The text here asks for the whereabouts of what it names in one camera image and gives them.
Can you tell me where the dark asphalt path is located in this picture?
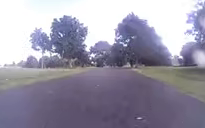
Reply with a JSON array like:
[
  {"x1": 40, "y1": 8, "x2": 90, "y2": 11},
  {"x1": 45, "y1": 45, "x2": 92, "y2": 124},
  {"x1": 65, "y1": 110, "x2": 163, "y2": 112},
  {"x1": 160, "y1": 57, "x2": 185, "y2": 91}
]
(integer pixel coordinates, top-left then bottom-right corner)
[{"x1": 0, "y1": 66, "x2": 205, "y2": 128}]

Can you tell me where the row of trees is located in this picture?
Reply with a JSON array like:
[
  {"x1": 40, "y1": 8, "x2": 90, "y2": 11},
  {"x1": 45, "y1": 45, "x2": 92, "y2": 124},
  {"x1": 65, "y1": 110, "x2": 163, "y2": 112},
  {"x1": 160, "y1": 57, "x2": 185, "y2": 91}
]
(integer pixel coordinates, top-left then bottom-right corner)
[{"x1": 17, "y1": 12, "x2": 200, "y2": 70}]

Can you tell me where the grass verge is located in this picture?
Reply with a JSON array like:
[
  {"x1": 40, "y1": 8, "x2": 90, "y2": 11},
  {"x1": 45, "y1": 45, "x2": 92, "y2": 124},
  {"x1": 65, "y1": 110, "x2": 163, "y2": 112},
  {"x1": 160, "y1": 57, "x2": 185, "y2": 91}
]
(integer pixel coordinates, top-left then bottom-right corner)
[
  {"x1": 0, "y1": 66, "x2": 97, "y2": 95},
  {"x1": 133, "y1": 65, "x2": 205, "y2": 108}
]

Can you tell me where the large tree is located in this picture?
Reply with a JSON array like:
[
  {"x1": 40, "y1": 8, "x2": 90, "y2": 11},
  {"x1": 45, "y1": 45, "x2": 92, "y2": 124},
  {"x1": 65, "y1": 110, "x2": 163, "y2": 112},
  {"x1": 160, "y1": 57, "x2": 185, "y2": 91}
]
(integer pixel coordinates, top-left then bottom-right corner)
[{"x1": 185, "y1": 0, "x2": 205, "y2": 69}]

